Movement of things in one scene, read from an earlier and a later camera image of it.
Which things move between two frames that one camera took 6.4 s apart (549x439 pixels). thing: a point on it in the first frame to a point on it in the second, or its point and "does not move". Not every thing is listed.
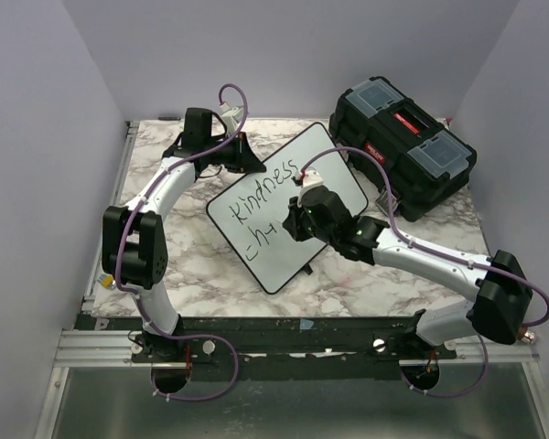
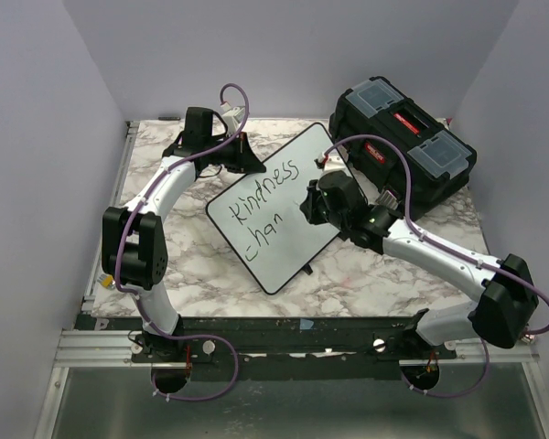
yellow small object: (107, 281) does not move
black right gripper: (292, 221) to (308, 205)
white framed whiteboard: (251, 213) does not move
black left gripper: (245, 161) does not move
